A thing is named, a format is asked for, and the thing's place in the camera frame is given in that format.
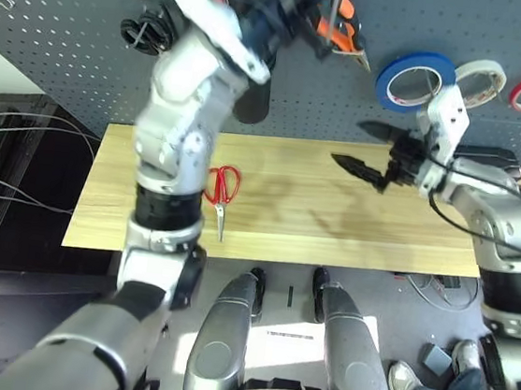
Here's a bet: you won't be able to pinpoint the black plastic cup holder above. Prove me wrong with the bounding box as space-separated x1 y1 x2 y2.
230 77 274 128

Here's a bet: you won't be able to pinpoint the black plastic case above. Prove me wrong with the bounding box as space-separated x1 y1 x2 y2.
450 142 521 183

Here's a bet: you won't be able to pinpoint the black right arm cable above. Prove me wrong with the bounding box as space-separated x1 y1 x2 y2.
421 143 521 258

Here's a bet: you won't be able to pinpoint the black handled scissors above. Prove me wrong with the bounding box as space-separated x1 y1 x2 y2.
118 3 179 59

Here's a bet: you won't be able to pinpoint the silver right robot leg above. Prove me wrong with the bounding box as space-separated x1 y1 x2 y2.
299 267 403 390

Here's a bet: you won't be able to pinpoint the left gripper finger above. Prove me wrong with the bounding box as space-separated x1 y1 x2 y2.
298 19 338 62

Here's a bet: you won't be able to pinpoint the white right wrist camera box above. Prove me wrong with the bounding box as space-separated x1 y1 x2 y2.
411 79 474 170

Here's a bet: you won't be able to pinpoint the white tape roll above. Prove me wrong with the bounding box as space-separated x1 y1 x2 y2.
448 55 510 114

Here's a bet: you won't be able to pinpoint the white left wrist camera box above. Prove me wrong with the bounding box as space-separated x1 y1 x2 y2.
136 0 282 85

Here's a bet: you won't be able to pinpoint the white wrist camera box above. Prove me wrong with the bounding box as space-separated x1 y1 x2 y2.
136 0 282 85
411 79 474 170

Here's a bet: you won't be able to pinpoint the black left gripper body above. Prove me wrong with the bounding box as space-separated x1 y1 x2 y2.
254 0 324 38

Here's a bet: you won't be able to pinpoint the white paper sheet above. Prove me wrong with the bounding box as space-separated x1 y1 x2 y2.
241 301 384 390

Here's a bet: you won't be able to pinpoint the silver robot leg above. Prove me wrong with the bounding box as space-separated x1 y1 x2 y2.
181 260 268 390
299 267 403 390

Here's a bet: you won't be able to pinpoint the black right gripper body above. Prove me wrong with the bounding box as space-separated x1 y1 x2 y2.
386 133 431 190

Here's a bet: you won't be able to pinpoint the red handled scissors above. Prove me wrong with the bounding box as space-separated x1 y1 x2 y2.
198 164 244 245

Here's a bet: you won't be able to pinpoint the silver left robot leg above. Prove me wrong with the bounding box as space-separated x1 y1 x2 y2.
181 260 268 390

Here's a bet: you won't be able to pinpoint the tangled floor cables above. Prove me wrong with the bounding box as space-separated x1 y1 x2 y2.
391 269 481 312

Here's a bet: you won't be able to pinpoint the white grey sneaker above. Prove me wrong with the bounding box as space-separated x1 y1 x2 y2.
386 358 430 390
449 338 485 379

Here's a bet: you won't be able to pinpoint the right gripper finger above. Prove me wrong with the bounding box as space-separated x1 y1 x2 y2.
326 153 396 195
355 119 404 145

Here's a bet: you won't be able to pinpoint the grey metal pegboard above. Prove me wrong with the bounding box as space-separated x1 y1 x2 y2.
0 0 521 188

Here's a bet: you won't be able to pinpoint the blue tape roll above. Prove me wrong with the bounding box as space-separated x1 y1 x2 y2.
372 46 460 118

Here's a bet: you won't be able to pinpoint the grey foot pedal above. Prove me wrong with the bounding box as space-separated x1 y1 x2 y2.
418 342 455 374

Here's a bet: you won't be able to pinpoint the orange black needle-nose pliers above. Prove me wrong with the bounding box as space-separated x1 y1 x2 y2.
310 0 381 75

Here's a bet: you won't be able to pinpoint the black low cabinet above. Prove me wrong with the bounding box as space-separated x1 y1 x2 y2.
0 89 108 284

